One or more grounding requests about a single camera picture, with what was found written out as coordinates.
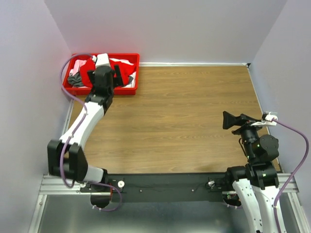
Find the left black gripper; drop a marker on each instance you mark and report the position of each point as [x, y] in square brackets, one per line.
[117, 81]

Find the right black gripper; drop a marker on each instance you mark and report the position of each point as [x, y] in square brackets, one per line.
[230, 120]

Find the red t shirt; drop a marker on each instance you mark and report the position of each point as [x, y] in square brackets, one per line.
[90, 65]

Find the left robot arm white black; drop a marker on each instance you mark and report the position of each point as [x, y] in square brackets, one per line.
[66, 158]

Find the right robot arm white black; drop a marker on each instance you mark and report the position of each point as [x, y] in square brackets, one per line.
[256, 183]

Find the white t shirt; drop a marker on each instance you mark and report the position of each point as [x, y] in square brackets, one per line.
[127, 70]

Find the red plastic bin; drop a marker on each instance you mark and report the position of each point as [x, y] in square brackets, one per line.
[78, 91]

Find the grey t shirt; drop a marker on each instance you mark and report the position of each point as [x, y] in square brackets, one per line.
[75, 80]

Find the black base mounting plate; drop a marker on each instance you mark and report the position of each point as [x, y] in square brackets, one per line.
[170, 187]

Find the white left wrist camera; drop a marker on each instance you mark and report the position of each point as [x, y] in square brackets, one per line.
[101, 60]

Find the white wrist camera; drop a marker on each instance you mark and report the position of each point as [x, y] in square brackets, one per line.
[101, 60]
[268, 119]

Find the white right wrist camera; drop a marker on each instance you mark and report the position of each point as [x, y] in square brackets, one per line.
[268, 119]

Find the aluminium frame rail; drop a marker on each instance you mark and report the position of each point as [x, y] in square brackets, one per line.
[51, 185]

